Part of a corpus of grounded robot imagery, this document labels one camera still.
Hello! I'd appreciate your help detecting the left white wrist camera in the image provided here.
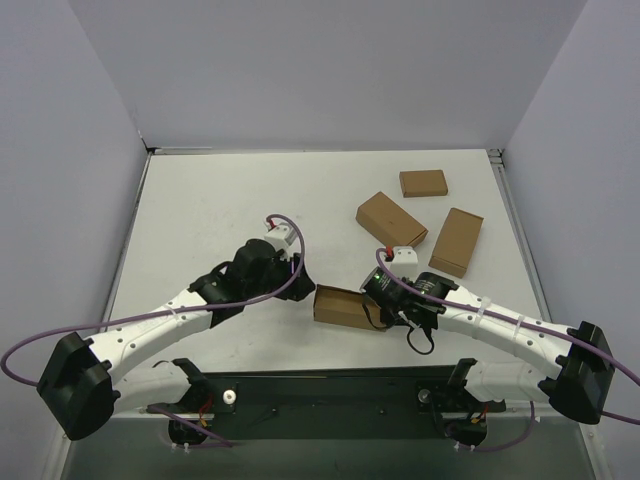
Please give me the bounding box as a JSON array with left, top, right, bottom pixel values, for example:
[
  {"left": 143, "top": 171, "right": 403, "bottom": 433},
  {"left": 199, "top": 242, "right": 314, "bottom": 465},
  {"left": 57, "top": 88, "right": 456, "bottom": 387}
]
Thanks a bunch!
[{"left": 263, "top": 220, "right": 298, "bottom": 255}]

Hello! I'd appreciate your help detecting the brown paper box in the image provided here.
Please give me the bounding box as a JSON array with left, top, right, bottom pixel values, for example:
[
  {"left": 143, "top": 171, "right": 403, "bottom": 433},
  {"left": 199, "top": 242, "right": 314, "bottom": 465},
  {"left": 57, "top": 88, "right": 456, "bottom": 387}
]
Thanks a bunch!
[{"left": 313, "top": 285, "right": 385, "bottom": 331}]

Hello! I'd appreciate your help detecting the folded box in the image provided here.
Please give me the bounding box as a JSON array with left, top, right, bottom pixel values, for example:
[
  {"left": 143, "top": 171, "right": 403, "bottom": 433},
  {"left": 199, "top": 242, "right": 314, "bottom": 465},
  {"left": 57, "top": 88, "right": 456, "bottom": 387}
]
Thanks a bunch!
[
  {"left": 399, "top": 170, "right": 448, "bottom": 198},
  {"left": 429, "top": 208, "right": 484, "bottom": 278},
  {"left": 355, "top": 191, "right": 428, "bottom": 247}
]

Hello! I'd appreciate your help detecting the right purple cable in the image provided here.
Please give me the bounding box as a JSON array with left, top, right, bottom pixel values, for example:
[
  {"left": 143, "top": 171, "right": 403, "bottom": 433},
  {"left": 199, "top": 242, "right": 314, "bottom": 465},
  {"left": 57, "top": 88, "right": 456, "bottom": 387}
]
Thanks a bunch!
[{"left": 375, "top": 247, "right": 640, "bottom": 451}]

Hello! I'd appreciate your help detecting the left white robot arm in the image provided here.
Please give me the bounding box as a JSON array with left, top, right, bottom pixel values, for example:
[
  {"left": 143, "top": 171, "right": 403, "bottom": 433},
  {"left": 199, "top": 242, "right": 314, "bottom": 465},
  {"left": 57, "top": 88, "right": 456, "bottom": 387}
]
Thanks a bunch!
[{"left": 37, "top": 239, "right": 315, "bottom": 440}]

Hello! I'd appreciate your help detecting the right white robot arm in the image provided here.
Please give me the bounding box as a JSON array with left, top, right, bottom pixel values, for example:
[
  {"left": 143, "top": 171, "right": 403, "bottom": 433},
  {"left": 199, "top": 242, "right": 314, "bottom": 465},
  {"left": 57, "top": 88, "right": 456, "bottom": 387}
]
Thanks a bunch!
[{"left": 361, "top": 267, "right": 615, "bottom": 425}]

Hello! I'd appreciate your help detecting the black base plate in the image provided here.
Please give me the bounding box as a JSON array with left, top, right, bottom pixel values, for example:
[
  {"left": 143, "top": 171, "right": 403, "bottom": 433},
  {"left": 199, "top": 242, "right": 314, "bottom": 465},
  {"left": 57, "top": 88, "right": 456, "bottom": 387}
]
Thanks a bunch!
[{"left": 144, "top": 367, "right": 511, "bottom": 441}]

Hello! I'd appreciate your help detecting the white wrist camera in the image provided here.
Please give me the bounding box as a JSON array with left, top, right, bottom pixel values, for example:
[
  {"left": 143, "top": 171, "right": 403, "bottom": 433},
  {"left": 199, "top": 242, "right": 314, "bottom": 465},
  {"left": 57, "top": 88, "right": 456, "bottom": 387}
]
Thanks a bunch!
[
  {"left": 384, "top": 246, "right": 419, "bottom": 281},
  {"left": 263, "top": 220, "right": 298, "bottom": 255}
]

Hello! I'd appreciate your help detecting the folded box far back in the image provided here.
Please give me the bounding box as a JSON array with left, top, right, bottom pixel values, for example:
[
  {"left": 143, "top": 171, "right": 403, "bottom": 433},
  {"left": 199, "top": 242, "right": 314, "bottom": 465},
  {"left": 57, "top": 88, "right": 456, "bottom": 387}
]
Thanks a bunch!
[{"left": 399, "top": 170, "right": 448, "bottom": 198}]

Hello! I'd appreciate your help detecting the folded box right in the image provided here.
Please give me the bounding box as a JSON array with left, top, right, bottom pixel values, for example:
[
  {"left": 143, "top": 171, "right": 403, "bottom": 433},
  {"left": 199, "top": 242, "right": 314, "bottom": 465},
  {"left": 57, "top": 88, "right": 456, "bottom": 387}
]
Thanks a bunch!
[{"left": 429, "top": 208, "right": 484, "bottom": 278}]

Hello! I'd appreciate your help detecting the folded box middle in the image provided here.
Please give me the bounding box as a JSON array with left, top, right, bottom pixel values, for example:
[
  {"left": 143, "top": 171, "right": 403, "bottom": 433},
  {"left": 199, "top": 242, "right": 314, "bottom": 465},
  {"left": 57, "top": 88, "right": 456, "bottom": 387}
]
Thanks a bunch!
[{"left": 355, "top": 191, "right": 428, "bottom": 247}]

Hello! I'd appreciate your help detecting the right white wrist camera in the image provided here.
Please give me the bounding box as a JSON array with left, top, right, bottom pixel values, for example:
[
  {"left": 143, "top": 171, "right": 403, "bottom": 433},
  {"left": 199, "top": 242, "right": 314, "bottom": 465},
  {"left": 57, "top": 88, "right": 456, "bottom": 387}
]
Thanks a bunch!
[{"left": 384, "top": 246, "right": 419, "bottom": 281}]

